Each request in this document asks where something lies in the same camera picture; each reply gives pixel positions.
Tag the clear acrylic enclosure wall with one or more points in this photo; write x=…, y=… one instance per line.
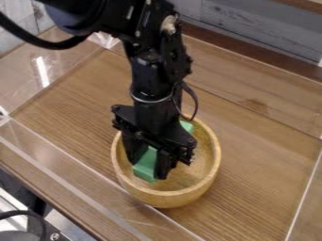
x=262, y=108

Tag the clear acrylic corner bracket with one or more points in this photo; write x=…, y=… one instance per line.
x=104, y=40

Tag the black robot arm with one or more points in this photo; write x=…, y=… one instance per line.
x=148, y=28

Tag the brown wooden bowl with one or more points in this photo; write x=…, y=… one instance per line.
x=187, y=181

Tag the green rectangular block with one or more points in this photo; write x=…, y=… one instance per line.
x=144, y=168

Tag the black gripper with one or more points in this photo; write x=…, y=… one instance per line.
x=150, y=116

